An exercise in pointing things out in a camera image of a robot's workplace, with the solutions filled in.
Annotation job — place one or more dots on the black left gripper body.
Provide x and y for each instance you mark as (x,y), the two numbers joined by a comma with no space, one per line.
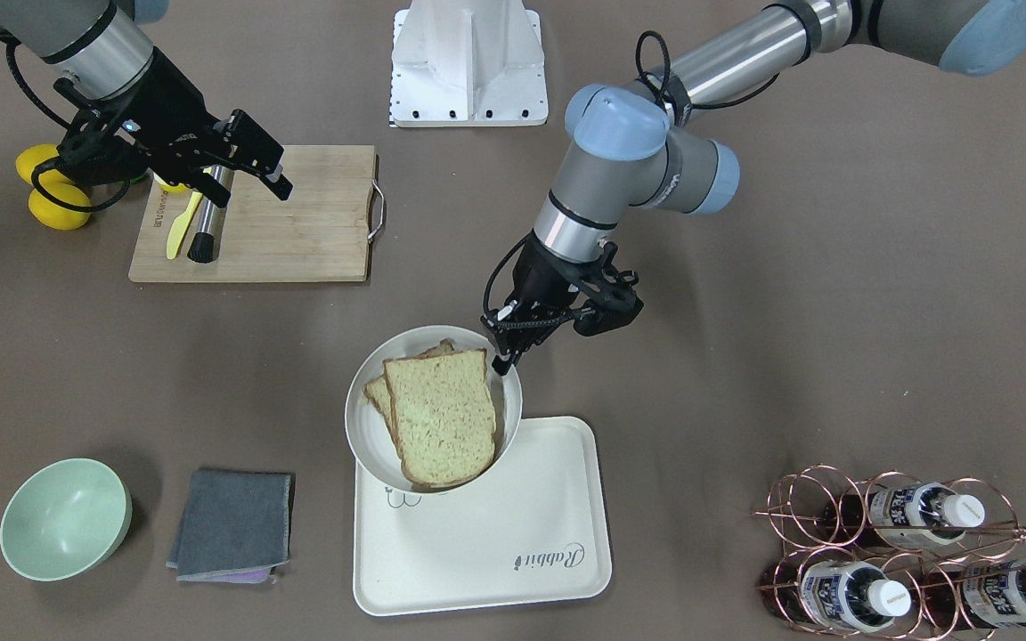
(541,278)

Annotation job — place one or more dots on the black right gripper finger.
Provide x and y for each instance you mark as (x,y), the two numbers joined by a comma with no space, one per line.
(279,185)
(216,191)

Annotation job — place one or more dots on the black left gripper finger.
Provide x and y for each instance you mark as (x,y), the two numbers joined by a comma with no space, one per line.
(503,362)

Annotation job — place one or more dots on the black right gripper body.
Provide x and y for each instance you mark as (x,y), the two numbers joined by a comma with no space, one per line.
(164,100)

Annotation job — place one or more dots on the plain bread slice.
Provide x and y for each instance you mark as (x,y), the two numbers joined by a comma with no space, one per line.
(445,419)

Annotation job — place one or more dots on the white round plate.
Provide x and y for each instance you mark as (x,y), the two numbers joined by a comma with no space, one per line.
(367,432)

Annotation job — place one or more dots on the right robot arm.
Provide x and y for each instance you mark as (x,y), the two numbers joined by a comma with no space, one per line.
(97,45)

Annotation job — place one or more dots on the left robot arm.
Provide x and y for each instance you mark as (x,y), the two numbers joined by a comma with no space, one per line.
(631,147)

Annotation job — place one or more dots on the cream rabbit tray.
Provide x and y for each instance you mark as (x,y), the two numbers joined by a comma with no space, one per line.
(533,528)

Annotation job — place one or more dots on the halved lemon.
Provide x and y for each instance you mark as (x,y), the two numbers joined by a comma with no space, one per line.
(167,187)

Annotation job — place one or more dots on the yellow plastic knife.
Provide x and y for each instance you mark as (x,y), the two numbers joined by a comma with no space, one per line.
(179,226)

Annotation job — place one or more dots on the steel muddler black tip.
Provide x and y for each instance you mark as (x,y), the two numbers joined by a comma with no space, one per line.
(209,221)

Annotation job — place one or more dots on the wooden cutting board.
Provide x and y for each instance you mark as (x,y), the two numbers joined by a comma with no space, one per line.
(319,234)

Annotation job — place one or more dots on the bread slice under egg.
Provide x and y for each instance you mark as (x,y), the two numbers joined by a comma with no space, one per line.
(379,395)

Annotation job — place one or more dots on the yellow lemon lower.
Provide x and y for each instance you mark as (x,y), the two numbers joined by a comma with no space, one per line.
(57,217)

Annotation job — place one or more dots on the yellow lemon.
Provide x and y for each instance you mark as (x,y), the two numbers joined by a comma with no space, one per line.
(31,158)
(57,217)

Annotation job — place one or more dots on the yellow lemon upper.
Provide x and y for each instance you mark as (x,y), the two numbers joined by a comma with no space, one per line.
(31,158)

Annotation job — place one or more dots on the grey folded cloth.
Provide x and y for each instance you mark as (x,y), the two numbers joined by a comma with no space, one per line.
(235,526)

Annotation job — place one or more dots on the mint green bowl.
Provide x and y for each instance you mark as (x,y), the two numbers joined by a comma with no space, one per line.
(65,520)

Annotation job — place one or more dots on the tea bottle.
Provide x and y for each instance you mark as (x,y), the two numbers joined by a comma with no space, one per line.
(994,596)
(923,516)
(852,596)

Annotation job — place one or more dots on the tea bottle upper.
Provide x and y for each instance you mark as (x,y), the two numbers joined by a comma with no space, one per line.
(923,516)

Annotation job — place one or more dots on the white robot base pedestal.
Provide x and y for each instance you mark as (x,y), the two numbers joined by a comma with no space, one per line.
(467,64)

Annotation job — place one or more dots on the copper wire bottle rack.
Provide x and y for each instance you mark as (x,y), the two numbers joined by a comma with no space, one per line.
(820,514)

